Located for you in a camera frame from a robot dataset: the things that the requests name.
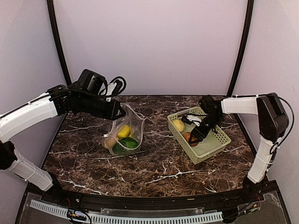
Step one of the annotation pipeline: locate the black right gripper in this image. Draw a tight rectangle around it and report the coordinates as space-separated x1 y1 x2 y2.
189 112 223 143

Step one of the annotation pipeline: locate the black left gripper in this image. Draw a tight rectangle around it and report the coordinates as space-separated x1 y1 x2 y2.
78 93 126 120

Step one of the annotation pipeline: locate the brown potato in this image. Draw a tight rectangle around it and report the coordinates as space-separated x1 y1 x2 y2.
183 132 198 147

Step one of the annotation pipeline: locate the yellow lemon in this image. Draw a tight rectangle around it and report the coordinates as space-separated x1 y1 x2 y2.
117 125 131 139

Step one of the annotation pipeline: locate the clear zip top bag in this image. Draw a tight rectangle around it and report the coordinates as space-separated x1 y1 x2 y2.
102 104 145 157

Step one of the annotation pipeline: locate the orange yellow mango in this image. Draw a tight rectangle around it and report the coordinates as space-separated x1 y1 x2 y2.
104 137 117 149

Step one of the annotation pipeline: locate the green white bok choy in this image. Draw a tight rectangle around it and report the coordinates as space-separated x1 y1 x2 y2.
112 143 134 154

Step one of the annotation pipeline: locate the green pepper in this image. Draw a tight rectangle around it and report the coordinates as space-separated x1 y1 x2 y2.
119 137 139 149

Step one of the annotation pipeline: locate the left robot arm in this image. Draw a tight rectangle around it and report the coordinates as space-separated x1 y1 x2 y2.
0 82 126 203

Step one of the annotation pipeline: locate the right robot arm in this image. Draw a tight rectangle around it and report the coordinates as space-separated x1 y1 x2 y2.
182 92 295 203

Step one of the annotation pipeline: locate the beige walnut-like food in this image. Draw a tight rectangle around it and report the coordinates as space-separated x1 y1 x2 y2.
173 119 185 133

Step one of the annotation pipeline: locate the green perforated plastic basket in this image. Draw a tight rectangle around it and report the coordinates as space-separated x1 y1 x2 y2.
167 106 231 164

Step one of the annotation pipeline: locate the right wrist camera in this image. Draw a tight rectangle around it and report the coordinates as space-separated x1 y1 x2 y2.
181 113 204 126

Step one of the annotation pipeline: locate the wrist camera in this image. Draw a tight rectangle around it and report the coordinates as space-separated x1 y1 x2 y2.
181 113 204 126
70 69 127 102

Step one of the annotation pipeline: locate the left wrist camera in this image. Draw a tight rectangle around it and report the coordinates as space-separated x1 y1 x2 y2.
70 69 127 102

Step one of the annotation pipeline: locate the white slotted cable duct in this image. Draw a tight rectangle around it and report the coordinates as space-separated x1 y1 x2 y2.
30 199 223 224

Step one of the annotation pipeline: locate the black front rail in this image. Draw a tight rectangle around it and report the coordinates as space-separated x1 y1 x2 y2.
21 179 281 217

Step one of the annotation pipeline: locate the black frame post left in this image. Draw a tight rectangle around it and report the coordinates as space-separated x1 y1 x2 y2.
46 0 72 85

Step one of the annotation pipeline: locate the black frame post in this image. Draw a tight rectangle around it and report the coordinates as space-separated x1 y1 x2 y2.
226 0 254 97
46 0 72 85

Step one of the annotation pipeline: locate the black frame post right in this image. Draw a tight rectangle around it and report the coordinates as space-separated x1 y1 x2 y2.
226 0 254 97

